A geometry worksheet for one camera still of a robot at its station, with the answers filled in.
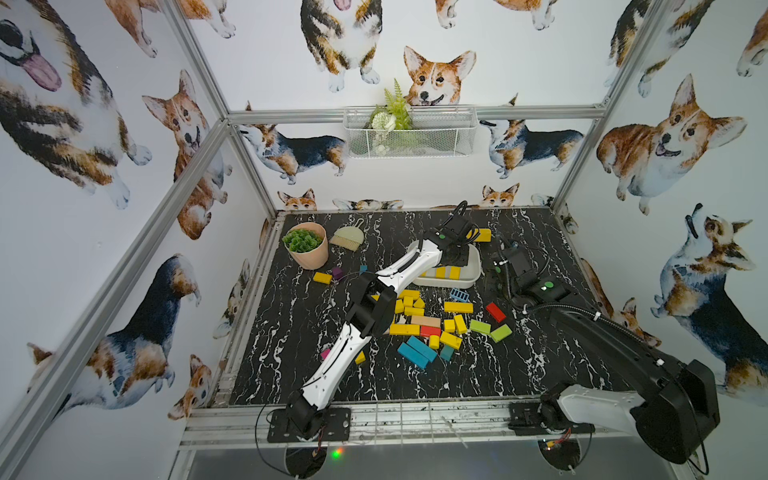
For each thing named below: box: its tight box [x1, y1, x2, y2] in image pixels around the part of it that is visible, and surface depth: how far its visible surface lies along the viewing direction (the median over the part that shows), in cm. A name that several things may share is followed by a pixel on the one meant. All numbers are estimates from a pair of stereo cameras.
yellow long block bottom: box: [389, 323, 421, 336], surface depth 90 cm
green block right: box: [490, 324, 513, 343], surface depth 90 cm
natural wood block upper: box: [411, 315, 441, 328], surface depth 92 cm
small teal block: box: [440, 344, 454, 362], surface depth 86 cm
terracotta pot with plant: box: [282, 222, 329, 270], surface depth 99 cm
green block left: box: [470, 319, 491, 334], surface depth 92 cm
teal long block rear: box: [406, 335, 438, 363], surface depth 87 cm
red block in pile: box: [420, 325, 441, 337], surface depth 90 cm
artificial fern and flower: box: [368, 78, 413, 132], surface depth 84 cm
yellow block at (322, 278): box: [313, 272, 333, 285], surface depth 103 cm
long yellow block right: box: [444, 301, 474, 313], surface depth 95 cm
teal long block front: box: [397, 342, 429, 369], surface depth 86 cm
